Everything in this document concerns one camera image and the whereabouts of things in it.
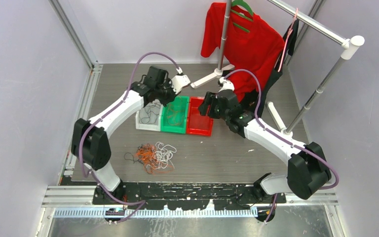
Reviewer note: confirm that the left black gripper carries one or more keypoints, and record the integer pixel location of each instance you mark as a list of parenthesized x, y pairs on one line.
[(172, 94)]

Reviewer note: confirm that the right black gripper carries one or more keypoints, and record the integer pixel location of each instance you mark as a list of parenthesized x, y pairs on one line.
[(210, 98)]

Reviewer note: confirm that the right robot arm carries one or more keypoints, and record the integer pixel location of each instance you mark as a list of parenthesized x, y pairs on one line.
[(307, 169)]

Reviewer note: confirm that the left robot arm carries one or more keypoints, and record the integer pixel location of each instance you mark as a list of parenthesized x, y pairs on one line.
[(90, 141)]

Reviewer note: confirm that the green plastic bin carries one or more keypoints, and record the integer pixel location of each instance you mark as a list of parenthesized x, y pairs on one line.
[(174, 115)]

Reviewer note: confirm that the white plastic bin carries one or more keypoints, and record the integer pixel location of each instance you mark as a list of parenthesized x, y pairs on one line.
[(148, 118)]

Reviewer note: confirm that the red plastic bin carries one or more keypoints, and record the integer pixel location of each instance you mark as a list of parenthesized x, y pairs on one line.
[(196, 123)]

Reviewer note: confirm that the red t-shirt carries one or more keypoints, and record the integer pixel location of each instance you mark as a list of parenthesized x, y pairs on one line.
[(252, 45)]

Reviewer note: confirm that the black t-shirt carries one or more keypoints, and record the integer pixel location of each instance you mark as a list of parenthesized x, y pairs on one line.
[(249, 101)]

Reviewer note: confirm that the pink clothes hanger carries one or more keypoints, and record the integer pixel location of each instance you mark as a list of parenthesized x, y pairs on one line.
[(290, 39)]

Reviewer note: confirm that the green clothes hanger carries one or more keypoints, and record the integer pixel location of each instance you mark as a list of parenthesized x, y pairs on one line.
[(242, 4)]

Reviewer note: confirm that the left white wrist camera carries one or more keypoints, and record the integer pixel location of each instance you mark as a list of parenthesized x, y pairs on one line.
[(179, 82)]

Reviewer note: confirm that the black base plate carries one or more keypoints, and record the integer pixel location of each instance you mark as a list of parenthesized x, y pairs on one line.
[(193, 196)]

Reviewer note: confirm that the aluminium frame rail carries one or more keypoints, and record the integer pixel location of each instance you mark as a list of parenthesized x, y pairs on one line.
[(76, 201)]

